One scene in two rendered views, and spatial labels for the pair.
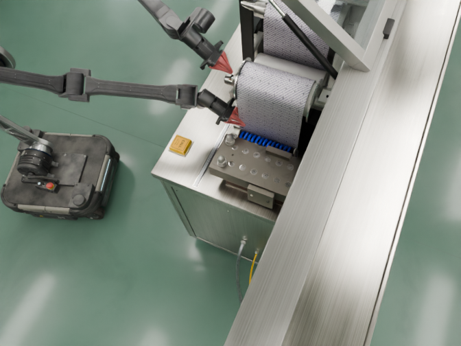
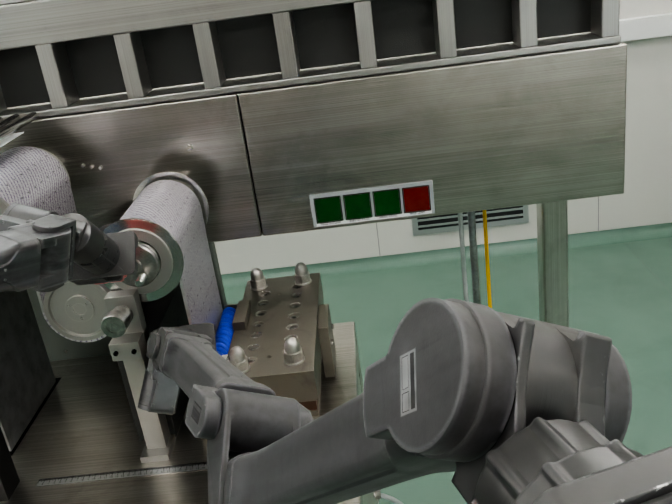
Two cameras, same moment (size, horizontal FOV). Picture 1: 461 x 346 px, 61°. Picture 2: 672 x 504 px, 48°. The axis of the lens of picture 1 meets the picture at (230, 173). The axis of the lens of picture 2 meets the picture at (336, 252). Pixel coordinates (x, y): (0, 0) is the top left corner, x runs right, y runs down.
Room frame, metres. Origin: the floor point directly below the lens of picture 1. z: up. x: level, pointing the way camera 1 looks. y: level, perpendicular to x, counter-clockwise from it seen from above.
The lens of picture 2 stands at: (1.16, 1.07, 1.69)
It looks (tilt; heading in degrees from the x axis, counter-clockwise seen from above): 23 degrees down; 241
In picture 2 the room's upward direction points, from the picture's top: 8 degrees counter-clockwise
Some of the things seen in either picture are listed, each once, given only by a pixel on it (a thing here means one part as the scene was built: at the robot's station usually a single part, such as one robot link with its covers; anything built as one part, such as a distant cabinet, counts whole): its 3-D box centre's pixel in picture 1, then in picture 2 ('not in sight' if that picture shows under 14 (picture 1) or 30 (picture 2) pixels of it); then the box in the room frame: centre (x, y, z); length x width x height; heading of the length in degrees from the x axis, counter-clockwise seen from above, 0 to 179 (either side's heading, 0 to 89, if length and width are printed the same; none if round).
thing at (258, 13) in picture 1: (265, 8); not in sight; (1.11, -0.21, 1.33); 0.06 x 0.06 x 0.06; 58
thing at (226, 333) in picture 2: (266, 143); (224, 337); (0.75, -0.15, 1.03); 0.21 x 0.04 x 0.03; 58
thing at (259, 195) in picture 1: (261, 197); (328, 339); (0.56, -0.10, 0.96); 0.10 x 0.03 x 0.11; 58
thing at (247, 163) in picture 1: (266, 171); (278, 333); (0.65, -0.13, 1.00); 0.40 x 0.16 x 0.06; 58
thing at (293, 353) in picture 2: (221, 160); (292, 349); (0.70, 0.03, 1.05); 0.04 x 0.04 x 0.04
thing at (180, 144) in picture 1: (180, 144); not in sight; (0.88, 0.19, 0.91); 0.07 x 0.07 x 0.02; 58
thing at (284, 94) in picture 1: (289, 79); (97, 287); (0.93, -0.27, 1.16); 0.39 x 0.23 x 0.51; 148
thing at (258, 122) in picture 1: (268, 126); (204, 302); (0.77, -0.16, 1.10); 0.23 x 0.01 x 0.18; 58
